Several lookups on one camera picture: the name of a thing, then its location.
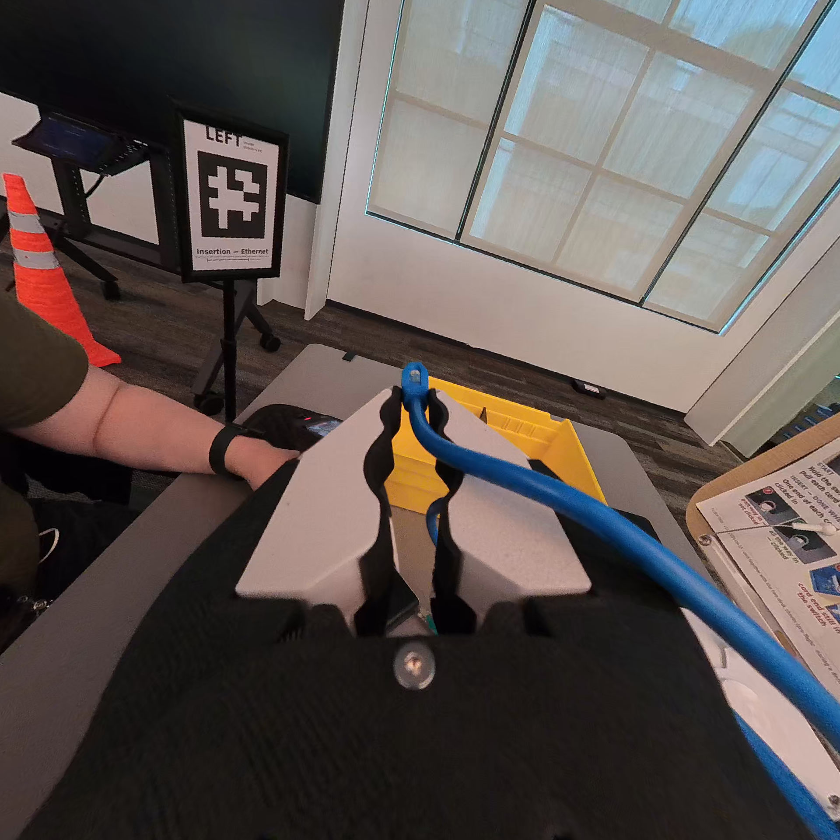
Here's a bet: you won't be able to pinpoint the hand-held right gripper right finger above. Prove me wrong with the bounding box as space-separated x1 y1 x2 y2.
427 388 593 636

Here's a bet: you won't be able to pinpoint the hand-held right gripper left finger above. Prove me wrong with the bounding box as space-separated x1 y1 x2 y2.
234 386 403 637

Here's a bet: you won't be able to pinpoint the blue ethernet cable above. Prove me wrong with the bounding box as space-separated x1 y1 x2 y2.
400 361 840 840

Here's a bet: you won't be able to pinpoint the person's left forearm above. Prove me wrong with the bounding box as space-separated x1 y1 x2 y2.
13 363 221 475

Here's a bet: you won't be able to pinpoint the person's left hand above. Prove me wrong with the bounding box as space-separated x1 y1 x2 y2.
244 436 301 492

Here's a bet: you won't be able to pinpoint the yellow plastic bin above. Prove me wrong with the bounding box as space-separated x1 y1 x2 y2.
384 375 608 516

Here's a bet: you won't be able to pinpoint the black rounded device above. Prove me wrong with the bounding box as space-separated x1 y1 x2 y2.
239 403 345 454

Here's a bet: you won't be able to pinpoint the black wristband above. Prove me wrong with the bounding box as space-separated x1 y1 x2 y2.
209 423 263 479

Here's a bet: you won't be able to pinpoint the person's dark trousers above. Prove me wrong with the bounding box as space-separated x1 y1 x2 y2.
0 433 178 651

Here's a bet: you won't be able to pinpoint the wooden board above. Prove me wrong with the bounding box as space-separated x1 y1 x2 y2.
686 412 840 657

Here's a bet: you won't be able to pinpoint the printed instruction sheet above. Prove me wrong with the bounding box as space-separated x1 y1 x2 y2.
696 436 840 698

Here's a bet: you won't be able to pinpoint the white plastic plate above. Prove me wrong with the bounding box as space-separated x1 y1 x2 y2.
682 607 840 815

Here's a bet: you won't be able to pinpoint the person's olive shirt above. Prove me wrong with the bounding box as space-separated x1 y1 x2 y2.
0 294 91 592

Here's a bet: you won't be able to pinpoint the framed marker sign on stand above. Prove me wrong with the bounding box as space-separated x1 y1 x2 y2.
172 98 290 424

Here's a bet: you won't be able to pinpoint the orange traffic cone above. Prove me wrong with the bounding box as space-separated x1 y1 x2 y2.
0 172 123 368

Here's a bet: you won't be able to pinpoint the large gridded window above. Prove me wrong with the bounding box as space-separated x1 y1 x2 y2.
366 0 840 336

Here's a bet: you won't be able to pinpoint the black rolling cart with screen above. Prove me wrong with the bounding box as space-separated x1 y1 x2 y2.
0 108 283 417

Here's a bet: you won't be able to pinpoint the large dark wall screen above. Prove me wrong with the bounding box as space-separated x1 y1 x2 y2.
0 0 346 204

